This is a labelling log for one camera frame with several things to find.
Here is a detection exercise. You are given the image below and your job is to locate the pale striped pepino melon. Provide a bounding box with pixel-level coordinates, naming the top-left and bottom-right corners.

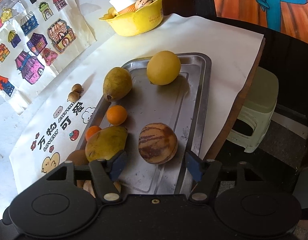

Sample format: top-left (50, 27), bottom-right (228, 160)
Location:
top-left (83, 180), bottom-right (121, 198)

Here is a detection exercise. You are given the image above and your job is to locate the brown kiwi fruit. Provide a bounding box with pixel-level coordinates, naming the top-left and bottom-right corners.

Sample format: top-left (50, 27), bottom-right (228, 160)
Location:
top-left (66, 150), bottom-right (89, 166)

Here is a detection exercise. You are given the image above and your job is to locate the small orange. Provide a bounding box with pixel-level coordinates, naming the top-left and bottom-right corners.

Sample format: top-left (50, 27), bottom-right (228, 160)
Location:
top-left (85, 126), bottom-right (101, 141)
top-left (106, 105), bottom-right (128, 126)

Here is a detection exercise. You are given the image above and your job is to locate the purple striped pepino melon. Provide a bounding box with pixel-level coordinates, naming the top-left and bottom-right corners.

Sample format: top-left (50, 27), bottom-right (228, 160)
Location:
top-left (138, 123), bottom-right (178, 165)

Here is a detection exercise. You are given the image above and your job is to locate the brown longan fruit front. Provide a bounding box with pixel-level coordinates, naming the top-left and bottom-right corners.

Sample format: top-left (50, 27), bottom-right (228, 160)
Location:
top-left (68, 91), bottom-right (80, 102)

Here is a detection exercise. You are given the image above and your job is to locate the brown longan fruit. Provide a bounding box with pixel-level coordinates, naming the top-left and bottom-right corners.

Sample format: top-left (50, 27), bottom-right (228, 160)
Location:
top-left (68, 91), bottom-right (80, 102)
top-left (72, 83), bottom-right (83, 94)

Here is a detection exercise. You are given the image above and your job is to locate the yellow lemon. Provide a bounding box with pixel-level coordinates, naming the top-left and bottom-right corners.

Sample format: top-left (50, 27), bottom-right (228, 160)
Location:
top-left (146, 50), bottom-right (181, 86)

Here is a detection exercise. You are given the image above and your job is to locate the metal baking tray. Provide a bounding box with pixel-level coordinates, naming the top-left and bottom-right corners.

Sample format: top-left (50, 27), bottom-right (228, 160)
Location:
top-left (75, 52), bottom-right (212, 196)

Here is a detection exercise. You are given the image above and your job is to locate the green plastic stool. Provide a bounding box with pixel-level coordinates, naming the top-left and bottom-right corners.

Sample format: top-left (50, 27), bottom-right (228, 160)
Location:
top-left (227, 67), bottom-right (279, 153)

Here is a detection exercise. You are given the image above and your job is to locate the colourful houses drawing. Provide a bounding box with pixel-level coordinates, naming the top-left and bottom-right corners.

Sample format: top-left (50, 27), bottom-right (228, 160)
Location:
top-left (0, 0), bottom-right (95, 114)

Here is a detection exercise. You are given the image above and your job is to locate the yellow plastic bowl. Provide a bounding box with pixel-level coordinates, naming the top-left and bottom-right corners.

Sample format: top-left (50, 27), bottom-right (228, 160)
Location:
top-left (99, 0), bottom-right (164, 37)

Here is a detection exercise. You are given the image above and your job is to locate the yellow fruit in bowl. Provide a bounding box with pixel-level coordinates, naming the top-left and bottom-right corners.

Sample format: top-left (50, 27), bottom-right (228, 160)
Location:
top-left (101, 7), bottom-right (119, 20)

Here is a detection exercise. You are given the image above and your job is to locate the striped melon in bowl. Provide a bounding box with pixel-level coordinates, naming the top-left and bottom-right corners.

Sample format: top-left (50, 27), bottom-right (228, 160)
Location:
top-left (134, 0), bottom-right (153, 10)

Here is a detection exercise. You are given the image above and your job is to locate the girl in orange dress poster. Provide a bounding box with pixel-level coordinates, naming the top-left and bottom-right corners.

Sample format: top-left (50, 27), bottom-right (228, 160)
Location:
top-left (214, 0), bottom-right (308, 43)

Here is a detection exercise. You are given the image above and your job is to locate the boy with fan drawing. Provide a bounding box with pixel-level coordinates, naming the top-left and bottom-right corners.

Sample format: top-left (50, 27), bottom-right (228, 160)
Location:
top-left (0, 0), bottom-right (27, 38)

